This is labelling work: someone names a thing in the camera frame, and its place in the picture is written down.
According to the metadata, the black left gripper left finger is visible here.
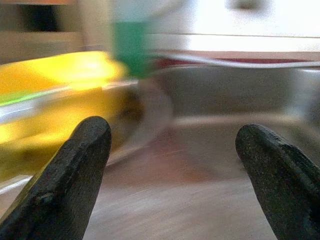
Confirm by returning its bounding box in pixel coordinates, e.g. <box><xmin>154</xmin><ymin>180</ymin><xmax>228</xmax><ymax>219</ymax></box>
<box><xmin>0</xmin><ymin>116</ymin><xmax>113</xmax><ymax>240</ymax></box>

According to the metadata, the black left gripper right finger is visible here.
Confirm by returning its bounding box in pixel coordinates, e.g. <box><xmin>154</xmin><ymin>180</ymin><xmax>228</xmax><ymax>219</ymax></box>
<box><xmin>235</xmin><ymin>123</ymin><xmax>320</xmax><ymax>240</ymax></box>

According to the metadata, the yellow plastic bowl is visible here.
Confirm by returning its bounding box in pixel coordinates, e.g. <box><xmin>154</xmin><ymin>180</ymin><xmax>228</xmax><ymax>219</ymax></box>
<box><xmin>0</xmin><ymin>51</ymin><xmax>146</xmax><ymax>183</ymax></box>

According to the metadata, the steel sink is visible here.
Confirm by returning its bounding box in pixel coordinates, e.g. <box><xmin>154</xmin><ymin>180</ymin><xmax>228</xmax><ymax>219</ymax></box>
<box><xmin>152</xmin><ymin>53</ymin><xmax>320</xmax><ymax>126</ymax></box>

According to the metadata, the steel plate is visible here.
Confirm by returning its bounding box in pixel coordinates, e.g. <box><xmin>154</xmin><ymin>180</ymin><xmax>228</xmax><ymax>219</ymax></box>
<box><xmin>0</xmin><ymin>79</ymin><xmax>175</xmax><ymax>196</ymax></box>

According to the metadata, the green dish soap bottle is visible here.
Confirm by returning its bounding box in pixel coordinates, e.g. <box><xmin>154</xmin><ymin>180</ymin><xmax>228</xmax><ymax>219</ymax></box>
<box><xmin>109</xmin><ymin>0</ymin><xmax>157</xmax><ymax>79</ymax></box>

